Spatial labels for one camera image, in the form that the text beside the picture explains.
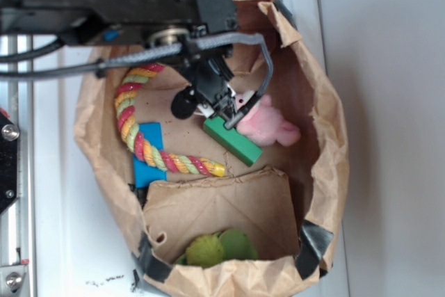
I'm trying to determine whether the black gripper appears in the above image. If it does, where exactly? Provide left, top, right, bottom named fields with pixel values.
left=170, top=47, right=249, bottom=129

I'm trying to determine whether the green rectangular block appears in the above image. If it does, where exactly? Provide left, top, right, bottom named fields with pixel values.
left=202, top=117, right=263, bottom=167

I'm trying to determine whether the multicolored twisted rope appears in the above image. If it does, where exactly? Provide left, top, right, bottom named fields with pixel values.
left=114, top=63, right=226, bottom=177

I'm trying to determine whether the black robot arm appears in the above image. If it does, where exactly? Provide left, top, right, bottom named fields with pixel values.
left=1, top=0, right=246, bottom=128

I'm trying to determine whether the pink plush bunny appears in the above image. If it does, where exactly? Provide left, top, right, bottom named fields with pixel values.
left=236, top=94, right=301, bottom=147

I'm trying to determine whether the blue rectangular block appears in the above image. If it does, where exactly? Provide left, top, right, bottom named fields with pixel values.
left=133, top=122, right=166, bottom=188

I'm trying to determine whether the brown paper bag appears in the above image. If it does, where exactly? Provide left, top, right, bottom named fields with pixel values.
left=74, top=0, right=349, bottom=296

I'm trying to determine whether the green plush toy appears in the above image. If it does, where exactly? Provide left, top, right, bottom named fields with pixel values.
left=175, top=228, right=259, bottom=268

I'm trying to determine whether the grey braided cable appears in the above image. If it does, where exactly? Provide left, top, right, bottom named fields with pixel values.
left=0, top=31, right=274, bottom=117

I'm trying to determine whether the black metal bracket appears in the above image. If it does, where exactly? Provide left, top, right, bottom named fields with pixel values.
left=0, top=109, right=20, bottom=214

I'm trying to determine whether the aluminium frame rail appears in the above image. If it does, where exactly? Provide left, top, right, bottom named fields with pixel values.
left=0, top=32, right=38, bottom=297

